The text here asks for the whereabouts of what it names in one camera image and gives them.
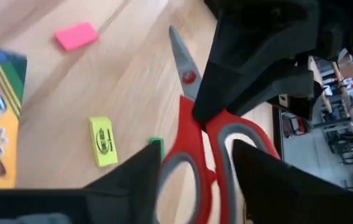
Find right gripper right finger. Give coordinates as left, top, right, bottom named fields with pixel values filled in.
left=232, top=139, right=353, bottom=224

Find yellow eraser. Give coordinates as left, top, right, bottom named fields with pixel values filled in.
left=88, top=116, right=119, bottom=168

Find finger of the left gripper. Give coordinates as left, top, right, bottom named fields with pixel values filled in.
left=191, top=57, right=295, bottom=124
left=226, top=67, right=323, bottom=116

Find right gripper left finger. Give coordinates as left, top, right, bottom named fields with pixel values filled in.
left=0, top=141, right=162, bottom=224

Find red-handled scissors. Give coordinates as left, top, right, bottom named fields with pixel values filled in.
left=154, top=24, right=282, bottom=224

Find pink eraser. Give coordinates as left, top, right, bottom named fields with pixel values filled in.
left=53, top=21, right=99, bottom=52

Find green eraser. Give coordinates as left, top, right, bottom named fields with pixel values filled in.
left=149, top=137, right=166, bottom=161

